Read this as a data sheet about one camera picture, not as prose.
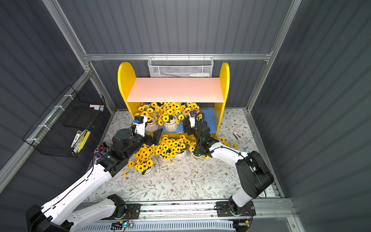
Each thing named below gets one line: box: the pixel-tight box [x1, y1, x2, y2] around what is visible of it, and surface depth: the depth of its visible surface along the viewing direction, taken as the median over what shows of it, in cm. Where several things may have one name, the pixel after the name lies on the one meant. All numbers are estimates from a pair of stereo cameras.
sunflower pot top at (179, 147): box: [173, 134, 191, 161], surface depth 86 cm
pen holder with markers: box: [94, 142, 109, 159], surface depth 84 cm
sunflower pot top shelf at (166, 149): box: [154, 134, 178, 165], surface depth 83 cm
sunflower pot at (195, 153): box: [188, 142, 204, 160], surface depth 88 cm
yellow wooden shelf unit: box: [117, 61, 230, 139], surface depth 77 cm
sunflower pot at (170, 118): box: [157, 102, 185, 132], surface depth 85 cm
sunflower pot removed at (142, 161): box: [123, 143, 156, 178], surface depth 80 cm
